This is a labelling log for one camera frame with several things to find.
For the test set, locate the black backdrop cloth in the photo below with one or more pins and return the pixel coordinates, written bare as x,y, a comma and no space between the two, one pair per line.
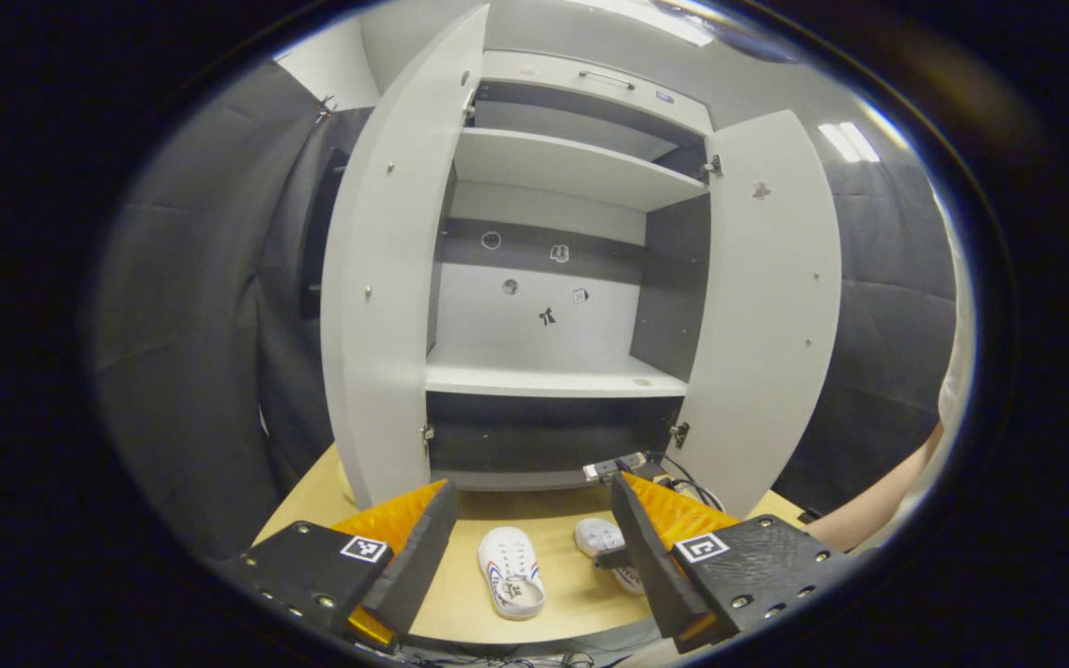
191,325
284,390
878,325

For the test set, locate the white cabinet drawer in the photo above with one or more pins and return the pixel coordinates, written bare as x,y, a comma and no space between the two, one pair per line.
544,79

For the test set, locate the small grey device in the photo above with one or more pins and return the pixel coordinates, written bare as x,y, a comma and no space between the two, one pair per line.
611,467

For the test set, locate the white cabinet shelf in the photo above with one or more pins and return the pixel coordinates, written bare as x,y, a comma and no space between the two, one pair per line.
572,167
544,376

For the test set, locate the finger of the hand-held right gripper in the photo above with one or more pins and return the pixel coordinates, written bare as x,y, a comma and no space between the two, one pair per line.
613,558

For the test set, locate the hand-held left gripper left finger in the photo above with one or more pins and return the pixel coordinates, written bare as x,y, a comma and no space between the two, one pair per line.
418,566

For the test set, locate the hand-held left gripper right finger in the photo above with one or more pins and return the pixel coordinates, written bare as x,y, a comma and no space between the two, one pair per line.
650,575

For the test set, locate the small ceiling light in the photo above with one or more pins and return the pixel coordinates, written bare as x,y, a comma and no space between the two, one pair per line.
848,141

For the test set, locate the white cabinet door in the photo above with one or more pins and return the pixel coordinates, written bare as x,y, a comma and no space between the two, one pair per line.
766,306
386,278

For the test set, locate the white shoe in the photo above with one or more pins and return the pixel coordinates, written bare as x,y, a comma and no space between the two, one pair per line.
598,535
508,571

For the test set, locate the white shoe cabinet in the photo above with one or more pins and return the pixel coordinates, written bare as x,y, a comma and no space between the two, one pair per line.
572,167

